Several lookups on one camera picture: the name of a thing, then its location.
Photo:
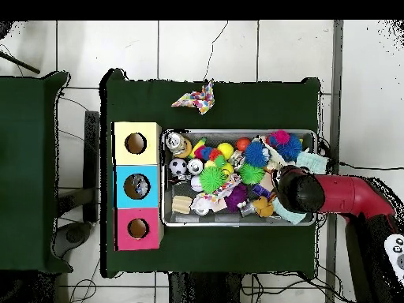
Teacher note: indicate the green spiky rubber ball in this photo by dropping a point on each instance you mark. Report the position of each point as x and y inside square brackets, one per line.
[251, 173]
[213, 178]

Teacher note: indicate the grey stand base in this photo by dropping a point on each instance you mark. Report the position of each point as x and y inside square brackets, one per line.
[77, 235]

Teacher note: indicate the black and white soccer ball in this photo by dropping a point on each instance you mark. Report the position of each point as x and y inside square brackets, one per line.
[178, 167]

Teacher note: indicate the tan plush animal toy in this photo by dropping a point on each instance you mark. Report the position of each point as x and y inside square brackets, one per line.
[264, 206]

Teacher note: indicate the small open silver can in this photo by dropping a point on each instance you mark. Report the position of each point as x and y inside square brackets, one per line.
[196, 166]

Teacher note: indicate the colourful patterned cloth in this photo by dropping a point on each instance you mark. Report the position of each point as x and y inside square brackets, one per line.
[201, 100]

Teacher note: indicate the wooden box with three holes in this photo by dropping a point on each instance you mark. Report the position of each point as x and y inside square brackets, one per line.
[136, 172]

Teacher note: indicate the whitish foil wrapper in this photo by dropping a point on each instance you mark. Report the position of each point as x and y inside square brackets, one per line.
[205, 203]

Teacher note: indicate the blue spiky rubber ball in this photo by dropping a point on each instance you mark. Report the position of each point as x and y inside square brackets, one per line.
[292, 148]
[255, 153]

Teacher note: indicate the shallow clear mesh bin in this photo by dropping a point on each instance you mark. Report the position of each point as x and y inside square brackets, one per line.
[189, 221]

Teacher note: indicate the mint green knitted cloth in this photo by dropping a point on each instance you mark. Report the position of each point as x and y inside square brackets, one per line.
[312, 161]

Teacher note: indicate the flat wooden block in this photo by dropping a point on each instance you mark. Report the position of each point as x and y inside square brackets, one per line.
[182, 204]

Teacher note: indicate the plain yellow ball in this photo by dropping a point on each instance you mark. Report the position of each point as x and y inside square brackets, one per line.
[225, 150]

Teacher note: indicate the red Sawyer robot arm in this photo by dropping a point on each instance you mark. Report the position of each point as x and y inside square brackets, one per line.
[347, 196]

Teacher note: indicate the black panel stand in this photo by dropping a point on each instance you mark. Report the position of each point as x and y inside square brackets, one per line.
[92, 164]

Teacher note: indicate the orange ball with cream dots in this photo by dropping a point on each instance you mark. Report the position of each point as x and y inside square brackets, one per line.
[185, 150]

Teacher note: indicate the crushed silver drink can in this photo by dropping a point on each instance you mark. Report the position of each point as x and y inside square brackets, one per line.
[175, 142]

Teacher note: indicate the dark green table cloth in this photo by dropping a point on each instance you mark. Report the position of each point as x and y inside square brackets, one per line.
[31, 158]
[265, 95]

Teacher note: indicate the small red ball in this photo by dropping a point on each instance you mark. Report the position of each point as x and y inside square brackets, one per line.
[243, 144]

